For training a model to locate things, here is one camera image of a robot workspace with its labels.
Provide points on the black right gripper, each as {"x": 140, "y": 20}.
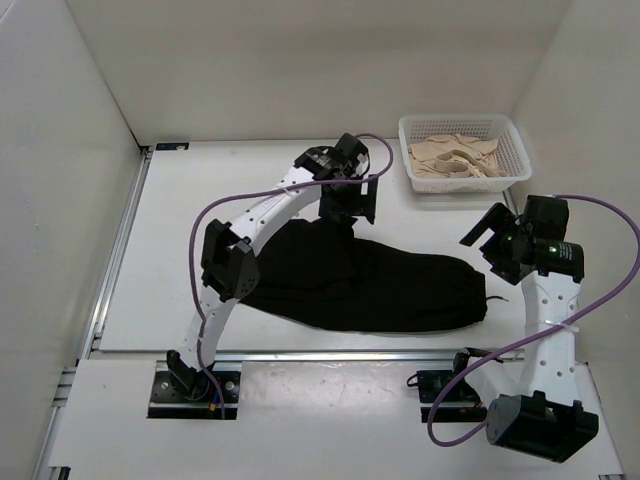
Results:
{"x": 495, "y": 219}

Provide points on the silver aluminium rail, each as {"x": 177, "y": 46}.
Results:
{"x": 98, "y": 314}
{"x": 292, "y": 356}
{"x": 511, "y": 201}

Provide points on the small black label plate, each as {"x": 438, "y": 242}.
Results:
{"x": 172, "y": 146}

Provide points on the silver left aluminium rail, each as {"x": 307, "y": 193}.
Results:
{"x": 98, "y": 314}

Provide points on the black trousers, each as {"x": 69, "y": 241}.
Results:
{"x": 319, "y": 274}

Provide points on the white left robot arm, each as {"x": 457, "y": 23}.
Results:
{"x": 335, "y": 177}

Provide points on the white plastic basket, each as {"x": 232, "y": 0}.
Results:
{"x": 511, "y": 155}

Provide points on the beige trousers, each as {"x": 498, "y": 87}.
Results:
{"x": 455, "y": 157}

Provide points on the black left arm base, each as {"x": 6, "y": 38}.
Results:
{"x": 169, "y": 400}

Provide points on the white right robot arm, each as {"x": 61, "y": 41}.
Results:
{"x": 540, "y": 414}

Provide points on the silver front aluminium rail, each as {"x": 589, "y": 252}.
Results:
{"x": 292, "y": 356}

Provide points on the silver right aluminium rail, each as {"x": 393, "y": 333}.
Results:
{"x": 511, "y": 201}

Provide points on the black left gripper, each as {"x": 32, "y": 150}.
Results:
{"x": 360, "y": 204}

